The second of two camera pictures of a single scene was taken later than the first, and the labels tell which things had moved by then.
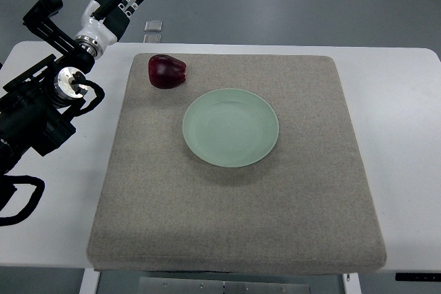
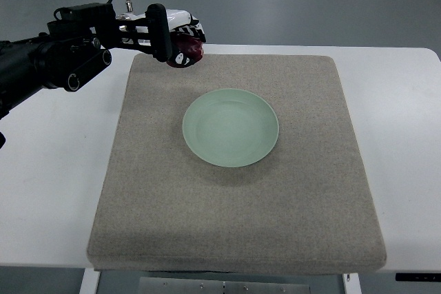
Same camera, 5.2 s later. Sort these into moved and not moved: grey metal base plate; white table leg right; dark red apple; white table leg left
Moved: dark red apple
Not moved: grey metal base plate; white table leg right; white table leg left
